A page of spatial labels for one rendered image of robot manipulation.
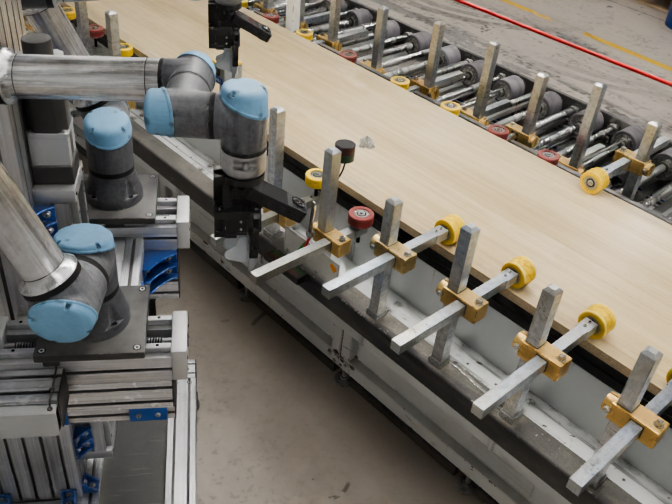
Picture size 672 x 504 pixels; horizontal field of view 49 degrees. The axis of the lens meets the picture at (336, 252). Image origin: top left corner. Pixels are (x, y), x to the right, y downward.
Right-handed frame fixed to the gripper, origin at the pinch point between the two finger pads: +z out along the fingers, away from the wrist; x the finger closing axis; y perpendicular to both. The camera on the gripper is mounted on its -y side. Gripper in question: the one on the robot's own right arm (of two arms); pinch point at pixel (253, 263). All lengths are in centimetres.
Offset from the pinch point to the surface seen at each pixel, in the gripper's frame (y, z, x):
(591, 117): -128, 27, -116
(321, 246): -25, 46, -66
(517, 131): -112, 45, -138
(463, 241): -54, 19, -31
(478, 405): -49, 36, 6
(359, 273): -31, 36, -40
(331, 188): -27, 29, -72
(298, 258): -18, 46, -61
